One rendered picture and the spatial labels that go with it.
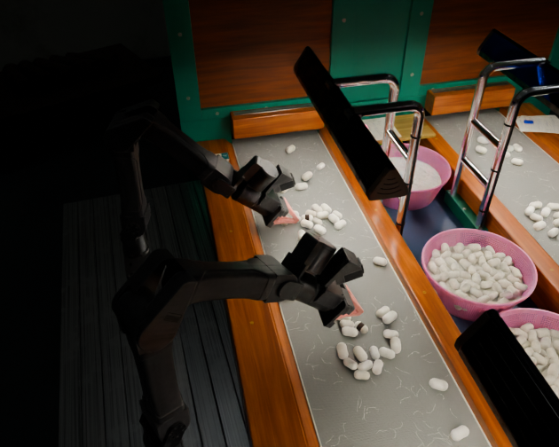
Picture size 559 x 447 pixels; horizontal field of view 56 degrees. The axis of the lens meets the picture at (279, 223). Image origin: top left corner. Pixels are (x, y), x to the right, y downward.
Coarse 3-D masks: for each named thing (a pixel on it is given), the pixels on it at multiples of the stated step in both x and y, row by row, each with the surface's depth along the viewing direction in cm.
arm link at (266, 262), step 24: (144, 264) 79; (168, 264) 80; (192, 264) 80; (216, 264) 83; (240, 264) 87; (264, 264) 91; (120, 288) 79; (168, 288) 74; (192, 288) 75; (216, 288) 82; (240, 288) 86; (264, 288) 88; (168, 312) 74; (144, 336) 74; (168, 336) 77
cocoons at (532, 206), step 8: (480, 152) 170; (512, 160) 165; (520, 160) 164; (528, 208) 145; (536, 208) 147; (544, 208) 145; (552, 208) 146; (536, 216) 142; (544, 216) 144; (536, 224) 140; (544, 224) 140; (552, 232) 137
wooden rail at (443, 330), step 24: (360, 192) 150; (384, 216) 142; (384, 240) 134; (408, 264) 128; (408, 288) 122; (432, 288) 121; (432, 312) 116; (432, 336) 113; (456, 336) 111; (456, 360) 106; (480, 408) 98; (504, 432) 94
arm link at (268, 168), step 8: (256, 160) 126; (264, 160) 129; (248, 168) 126; (256, 168) 126; (264, 168) 126; (272, 168) 129; (232, 176) 132; (240, 176) 127; (248, 176) 127; (256, 176) 127; (264, 176) 126; (272, 176) 126; (216, 184) 126; (224, 184) 126; (232, 184) 129; (256, 184) 127; (264, 184) 128; (224, 192) 128; (232, 192) 128
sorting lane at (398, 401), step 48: (240, 144) 177; (288, 144) 176; (288, 192) 155; (336, 192) 155; (288, 240) 138; (336, 240) 138; (384, 288) 125; (288, 336) 114; (336, 336) 114; (336, 384) 105; (384, 384) 105; (336, 432) 97; (384, 432) 97; (432, 432) 97; (480, 432) 97
